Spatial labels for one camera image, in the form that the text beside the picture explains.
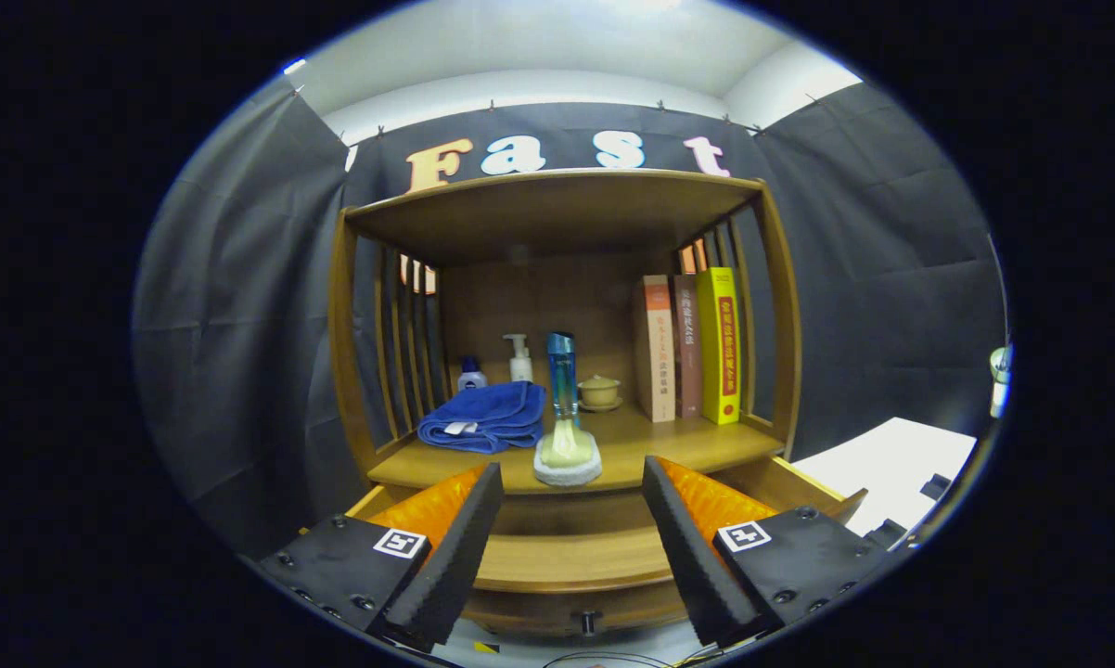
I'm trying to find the white table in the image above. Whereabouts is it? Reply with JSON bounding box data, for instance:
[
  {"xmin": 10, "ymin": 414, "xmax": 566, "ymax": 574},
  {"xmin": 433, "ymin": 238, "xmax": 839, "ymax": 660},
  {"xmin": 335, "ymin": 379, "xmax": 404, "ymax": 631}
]
[{"xmin": 789, "ymin": 417, "xmax": 978, "ymax": 539}]

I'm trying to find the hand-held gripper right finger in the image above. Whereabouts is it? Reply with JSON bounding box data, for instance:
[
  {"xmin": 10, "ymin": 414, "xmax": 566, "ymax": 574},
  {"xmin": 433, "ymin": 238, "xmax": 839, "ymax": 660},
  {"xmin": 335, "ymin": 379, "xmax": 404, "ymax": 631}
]
[{"xmin": 641, "ymin": 455, "xmax": 891, "ymax": 649}]

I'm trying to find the brown book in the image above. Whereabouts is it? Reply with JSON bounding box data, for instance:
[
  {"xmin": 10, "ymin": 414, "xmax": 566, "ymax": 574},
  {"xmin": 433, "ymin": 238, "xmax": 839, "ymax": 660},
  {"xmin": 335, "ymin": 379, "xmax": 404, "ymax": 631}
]
[{"xmin": 673, "ymin": 274, "xmax": 704, "ymax": 419}]

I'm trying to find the tall blue glass bottle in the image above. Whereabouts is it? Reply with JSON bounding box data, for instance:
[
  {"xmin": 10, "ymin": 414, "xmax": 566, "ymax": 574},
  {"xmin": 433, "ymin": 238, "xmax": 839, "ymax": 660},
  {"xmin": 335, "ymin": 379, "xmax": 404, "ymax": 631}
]
[{"xmin": 546, "ymin": 332, "xmax": 581, "ymax": 423}]

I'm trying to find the wooden cabinet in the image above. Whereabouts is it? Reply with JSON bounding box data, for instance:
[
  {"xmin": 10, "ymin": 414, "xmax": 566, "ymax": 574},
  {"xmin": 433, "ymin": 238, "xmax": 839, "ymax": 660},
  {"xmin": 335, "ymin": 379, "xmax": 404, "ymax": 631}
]
[{"xmin": 327, "ymin": 168, "xmax": 803, "ymax": 497}]

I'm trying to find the orange and cream book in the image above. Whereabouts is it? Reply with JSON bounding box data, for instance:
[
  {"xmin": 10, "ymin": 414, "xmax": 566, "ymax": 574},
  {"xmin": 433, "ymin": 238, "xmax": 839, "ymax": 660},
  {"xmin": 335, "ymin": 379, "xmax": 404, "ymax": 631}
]
[{"xmin": 642, "ymin": 275, "xmax": 677, "ymax": 424}]

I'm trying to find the yellow lidded ceramic cup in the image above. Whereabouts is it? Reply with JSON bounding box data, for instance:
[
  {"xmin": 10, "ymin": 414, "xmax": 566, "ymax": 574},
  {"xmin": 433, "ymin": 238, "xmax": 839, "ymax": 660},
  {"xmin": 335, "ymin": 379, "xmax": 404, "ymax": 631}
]
[{"xmin": 578, "ymin": 374, "xmax": 624, "ymax": 413}]

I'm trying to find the thin black cable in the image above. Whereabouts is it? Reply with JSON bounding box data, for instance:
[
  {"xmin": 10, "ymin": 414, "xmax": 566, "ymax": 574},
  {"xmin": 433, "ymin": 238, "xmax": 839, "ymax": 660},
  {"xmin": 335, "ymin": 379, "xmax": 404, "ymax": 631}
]
[{"xmin": 539, "ymin": 651, "xmax": 698, "ymax": 668}]

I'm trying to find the wooden drawer with black knob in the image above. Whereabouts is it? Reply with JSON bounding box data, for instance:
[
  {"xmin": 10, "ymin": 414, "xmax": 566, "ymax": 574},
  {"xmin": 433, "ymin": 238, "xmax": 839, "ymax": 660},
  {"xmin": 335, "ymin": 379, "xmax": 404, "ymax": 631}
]
[{"xmin": 344, "ymin": 455, "xmax": 869, "ymax": 636}]

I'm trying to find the yellow-green scrub brush white pad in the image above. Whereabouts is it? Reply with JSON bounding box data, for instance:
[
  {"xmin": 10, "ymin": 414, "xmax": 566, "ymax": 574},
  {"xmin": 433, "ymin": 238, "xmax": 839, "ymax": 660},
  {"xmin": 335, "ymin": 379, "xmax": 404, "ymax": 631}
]
[{"xmin": 532, "ymin": 417, "xmax": 604, "ymax": 488}]

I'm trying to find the blue folded towel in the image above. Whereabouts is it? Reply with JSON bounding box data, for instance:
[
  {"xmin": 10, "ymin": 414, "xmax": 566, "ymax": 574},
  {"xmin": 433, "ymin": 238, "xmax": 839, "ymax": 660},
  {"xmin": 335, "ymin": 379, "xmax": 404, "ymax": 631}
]
[{"xmin": 417, "ymin": 380, "xmax": 547, "ymax": 456}]

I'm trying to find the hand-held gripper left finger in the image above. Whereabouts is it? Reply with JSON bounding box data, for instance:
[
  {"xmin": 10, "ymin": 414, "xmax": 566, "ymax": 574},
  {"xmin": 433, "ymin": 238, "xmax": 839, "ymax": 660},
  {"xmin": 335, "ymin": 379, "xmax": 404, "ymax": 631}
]
[{"xmin": 256, "ymin": 462, "xmax": 506, "ymax": 653}]

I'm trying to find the wooden countertop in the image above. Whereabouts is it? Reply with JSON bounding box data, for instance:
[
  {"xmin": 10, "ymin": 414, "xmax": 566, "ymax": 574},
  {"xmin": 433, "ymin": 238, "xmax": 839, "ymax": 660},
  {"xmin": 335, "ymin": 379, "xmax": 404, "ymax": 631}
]
[{"xmin": 367, "ymin": 401, "xmax": 786, "ymax": 495}]

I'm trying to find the black backdrop cloth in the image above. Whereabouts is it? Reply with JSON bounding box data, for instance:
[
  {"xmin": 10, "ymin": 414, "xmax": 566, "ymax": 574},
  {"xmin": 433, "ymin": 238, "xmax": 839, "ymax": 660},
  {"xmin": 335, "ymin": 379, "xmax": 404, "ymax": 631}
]
[{"xmin": 134, "ymin": 74, "xmax": 1006, "ymax": 558}]

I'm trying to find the yellow book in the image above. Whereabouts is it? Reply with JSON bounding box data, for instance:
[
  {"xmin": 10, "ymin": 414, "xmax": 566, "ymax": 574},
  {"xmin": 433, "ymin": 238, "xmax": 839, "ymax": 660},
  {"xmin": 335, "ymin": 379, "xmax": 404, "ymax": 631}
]
[{"xmin": 697, "ymin": 267, "xmax": 742, "ymax": 427}]

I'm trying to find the white device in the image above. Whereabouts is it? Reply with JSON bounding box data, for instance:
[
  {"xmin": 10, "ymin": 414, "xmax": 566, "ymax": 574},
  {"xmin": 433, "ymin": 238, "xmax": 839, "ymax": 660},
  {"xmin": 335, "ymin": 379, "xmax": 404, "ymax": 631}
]
[{"xmin": 988, "ymin": 343, "xmax": 1013, "ymax": 418}]

